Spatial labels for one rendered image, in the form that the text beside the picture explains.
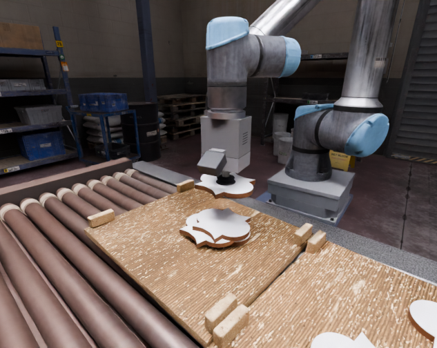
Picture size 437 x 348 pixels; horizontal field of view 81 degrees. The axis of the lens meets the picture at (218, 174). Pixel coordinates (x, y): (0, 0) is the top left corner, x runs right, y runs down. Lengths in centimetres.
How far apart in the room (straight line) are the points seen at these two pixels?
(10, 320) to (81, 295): 10
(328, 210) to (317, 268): 31
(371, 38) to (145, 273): 70
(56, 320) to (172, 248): 22
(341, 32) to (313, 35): 46
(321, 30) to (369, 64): 459
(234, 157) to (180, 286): 25
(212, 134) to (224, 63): 13
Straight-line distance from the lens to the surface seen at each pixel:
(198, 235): 56
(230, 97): 48
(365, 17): 77
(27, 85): 439
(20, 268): 66
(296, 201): 83
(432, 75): 500
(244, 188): 52
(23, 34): 446
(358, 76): 75
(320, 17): 536
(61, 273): 61
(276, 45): 54
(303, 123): 83
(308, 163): 85
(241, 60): 49
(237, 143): 48
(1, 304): 59
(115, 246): 60
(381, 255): 67
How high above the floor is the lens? 127
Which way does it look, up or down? 21 degrees down
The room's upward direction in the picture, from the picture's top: straight up
